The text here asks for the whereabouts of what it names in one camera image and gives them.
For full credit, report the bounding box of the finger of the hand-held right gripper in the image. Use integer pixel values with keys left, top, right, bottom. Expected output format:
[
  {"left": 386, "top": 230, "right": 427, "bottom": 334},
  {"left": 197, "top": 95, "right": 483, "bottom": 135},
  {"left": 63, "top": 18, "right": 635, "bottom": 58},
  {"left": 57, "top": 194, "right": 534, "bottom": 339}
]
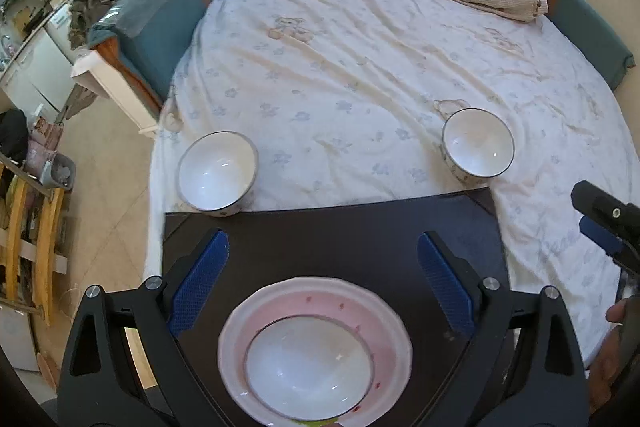
[
  {"left": 580, "top": 216, "right": 640, "bottom": 278},
  {"left": 571, "top": 181, "right": 640, "bottom": 243}
]

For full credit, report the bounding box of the small fish-pattern bowl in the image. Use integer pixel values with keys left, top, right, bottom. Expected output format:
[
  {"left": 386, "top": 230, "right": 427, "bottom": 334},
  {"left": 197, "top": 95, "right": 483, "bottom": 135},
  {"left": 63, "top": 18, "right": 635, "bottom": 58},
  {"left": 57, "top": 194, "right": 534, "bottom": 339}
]
[
  {"left": 441, "top": 108, "right": 516, "bottom": 186},
  {"left": 176, "top": 131, "right": 259, "bottom": 219}
]

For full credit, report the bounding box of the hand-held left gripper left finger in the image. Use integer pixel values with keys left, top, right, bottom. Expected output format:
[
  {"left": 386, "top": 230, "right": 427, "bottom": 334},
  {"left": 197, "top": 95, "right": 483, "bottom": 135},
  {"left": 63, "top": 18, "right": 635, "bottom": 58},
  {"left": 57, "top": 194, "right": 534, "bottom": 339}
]
[{"left": 56, "top": 229, "right": 231, "bottom": 427}]

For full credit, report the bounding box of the black board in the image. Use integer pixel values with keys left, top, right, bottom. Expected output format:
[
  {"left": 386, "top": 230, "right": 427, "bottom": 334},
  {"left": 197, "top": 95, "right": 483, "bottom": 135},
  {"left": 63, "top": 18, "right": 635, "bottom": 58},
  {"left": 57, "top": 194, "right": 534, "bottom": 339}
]
[{"left": 162, "top": 188, "right": 508, "bottom": 427}]

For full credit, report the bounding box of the pink strawberry-pattern plate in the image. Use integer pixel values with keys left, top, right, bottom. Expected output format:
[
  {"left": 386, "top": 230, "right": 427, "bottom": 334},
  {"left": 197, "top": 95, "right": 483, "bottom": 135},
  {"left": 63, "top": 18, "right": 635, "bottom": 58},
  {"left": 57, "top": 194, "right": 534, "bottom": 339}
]
[{"left": 218, "top": 276, "right": 414, "bottom": 427}]

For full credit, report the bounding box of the grey bucket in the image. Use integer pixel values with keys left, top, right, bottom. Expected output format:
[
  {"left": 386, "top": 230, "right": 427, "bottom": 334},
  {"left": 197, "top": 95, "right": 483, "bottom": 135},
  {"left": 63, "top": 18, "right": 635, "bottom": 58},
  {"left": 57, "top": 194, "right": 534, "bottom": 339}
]
[{"left": 41, "top": 154, "right": 77, "bottom": 194}]

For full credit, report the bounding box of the white cabinet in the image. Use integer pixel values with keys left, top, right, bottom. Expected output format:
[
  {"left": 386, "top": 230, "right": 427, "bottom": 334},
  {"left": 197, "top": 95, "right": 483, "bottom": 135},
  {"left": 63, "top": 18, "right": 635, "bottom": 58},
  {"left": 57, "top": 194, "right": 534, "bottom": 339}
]
[{"left": 0, "top": 2, "right": 76, "bottom": 112}]

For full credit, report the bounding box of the large fish-pattern bowl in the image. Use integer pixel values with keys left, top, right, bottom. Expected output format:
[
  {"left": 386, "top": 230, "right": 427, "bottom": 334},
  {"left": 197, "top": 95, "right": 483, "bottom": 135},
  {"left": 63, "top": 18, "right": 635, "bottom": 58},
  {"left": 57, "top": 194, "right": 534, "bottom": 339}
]
[{"left": 243, "top": 316, "right": 375, "bottom": 423}]

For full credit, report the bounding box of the wooden rack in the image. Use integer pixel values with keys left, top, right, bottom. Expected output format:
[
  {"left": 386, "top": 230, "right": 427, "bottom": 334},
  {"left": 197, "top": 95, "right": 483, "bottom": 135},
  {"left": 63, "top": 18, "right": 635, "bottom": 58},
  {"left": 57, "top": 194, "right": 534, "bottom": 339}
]
[{"left": 0, "top": 152, "right": 68, "bottom": 325}]

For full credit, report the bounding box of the white floral bed sheet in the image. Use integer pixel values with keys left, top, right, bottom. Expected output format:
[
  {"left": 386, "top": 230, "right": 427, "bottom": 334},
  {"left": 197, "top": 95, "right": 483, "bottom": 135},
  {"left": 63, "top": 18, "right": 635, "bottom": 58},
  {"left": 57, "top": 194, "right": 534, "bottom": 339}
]
[{"left": 145, "top": 0, "right": 628, "bottom": 368}]

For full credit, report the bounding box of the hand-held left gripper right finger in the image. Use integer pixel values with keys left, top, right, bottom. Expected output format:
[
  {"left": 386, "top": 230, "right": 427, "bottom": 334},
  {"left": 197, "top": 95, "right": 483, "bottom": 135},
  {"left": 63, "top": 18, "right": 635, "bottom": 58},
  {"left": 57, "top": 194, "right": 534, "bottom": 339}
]
[{"left": 417, "top": 231, "right": 591, "bottom": 427}]

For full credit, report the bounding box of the person's right hand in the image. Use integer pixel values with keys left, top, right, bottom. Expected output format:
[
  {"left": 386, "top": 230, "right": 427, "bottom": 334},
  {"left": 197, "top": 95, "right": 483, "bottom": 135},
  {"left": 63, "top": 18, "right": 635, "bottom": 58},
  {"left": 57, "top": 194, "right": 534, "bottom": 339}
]
[{"left": 587, "top": 297, "right": 631, "bottom": 415}]

